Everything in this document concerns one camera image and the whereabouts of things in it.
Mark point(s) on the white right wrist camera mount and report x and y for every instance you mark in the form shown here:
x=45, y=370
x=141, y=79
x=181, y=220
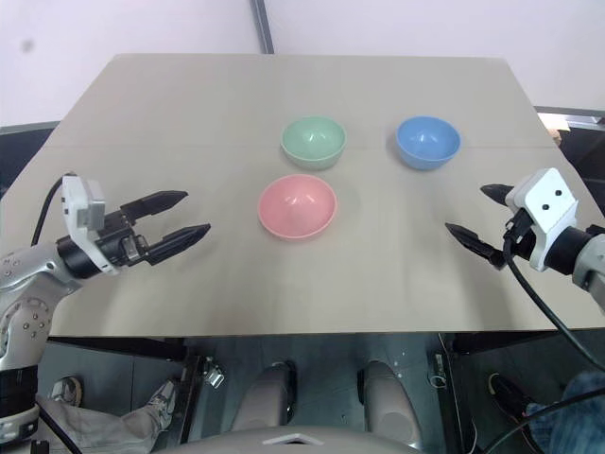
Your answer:
x=546, y=213

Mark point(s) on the grey sneaker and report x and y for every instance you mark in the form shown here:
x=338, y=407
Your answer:
x=163, y=402
x=66, y=389

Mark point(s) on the grey robot left leg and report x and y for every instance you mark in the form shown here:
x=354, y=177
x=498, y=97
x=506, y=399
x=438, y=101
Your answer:
x=267, y=402

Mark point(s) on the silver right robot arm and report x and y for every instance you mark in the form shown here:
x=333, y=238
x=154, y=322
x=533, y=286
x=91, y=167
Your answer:
x=583, y=257

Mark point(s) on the person leg in grey trousers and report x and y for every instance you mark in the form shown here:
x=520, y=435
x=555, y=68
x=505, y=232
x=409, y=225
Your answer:
x=90, y=425

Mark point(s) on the grey robot right leg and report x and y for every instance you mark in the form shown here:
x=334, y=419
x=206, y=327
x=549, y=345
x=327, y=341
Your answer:
x=390, y=402

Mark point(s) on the grey robot leg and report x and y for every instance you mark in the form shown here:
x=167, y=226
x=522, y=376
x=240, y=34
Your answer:
x=390, y=402
x=267, y=402

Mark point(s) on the pink bowl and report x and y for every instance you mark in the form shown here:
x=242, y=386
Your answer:
x=297, y=207

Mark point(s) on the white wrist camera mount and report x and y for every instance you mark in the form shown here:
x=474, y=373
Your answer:
x=546, y=213
x=80, y=208

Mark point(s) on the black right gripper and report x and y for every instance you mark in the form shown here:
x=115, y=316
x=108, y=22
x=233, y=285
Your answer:
x=519, y=232

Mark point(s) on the person leg in blue jeans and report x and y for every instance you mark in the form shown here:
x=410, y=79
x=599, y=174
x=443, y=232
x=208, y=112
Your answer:
x=574, y=416

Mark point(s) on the grey vertical post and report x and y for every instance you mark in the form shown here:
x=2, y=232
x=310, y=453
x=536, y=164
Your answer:
x=262, y=26

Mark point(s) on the blue bowl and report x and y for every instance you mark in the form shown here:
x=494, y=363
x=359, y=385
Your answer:
x=427, y=142

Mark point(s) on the green bowl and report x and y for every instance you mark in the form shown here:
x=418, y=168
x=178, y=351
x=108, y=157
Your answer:
x=313, y=142

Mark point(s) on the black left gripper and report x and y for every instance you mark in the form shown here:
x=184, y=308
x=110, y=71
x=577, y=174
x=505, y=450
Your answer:
x=118, y=239

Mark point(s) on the black shoe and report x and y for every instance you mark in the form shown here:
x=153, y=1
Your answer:
x=508, y=392

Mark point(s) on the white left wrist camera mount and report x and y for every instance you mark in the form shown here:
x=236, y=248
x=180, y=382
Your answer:
x=80, y=208

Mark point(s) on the grey robot torso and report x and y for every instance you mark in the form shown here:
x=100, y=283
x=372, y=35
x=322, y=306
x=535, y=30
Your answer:
x=302, y=440

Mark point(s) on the black desk with items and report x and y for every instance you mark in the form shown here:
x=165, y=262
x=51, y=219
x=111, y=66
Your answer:
x=574, y=130

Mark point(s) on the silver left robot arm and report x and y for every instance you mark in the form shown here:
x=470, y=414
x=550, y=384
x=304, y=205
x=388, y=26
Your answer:
x=28, y=279

